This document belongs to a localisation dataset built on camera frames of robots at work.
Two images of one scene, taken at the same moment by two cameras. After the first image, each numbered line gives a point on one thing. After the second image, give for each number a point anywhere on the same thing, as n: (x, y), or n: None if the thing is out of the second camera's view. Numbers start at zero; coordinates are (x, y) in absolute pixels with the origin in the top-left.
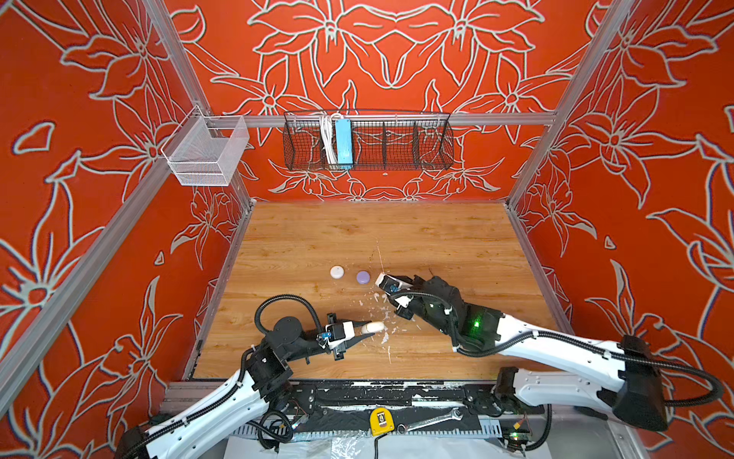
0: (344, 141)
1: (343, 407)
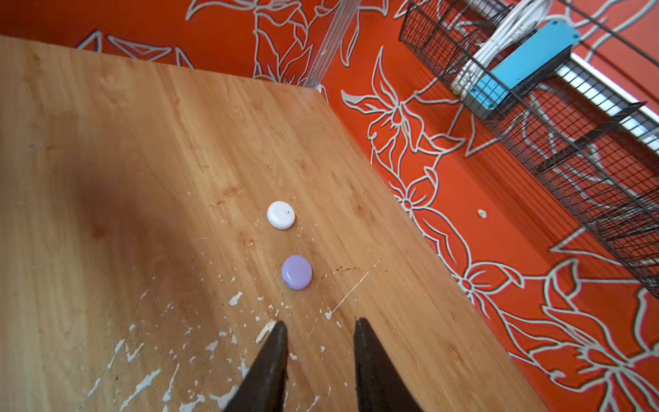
0: (549, 51)
1: None
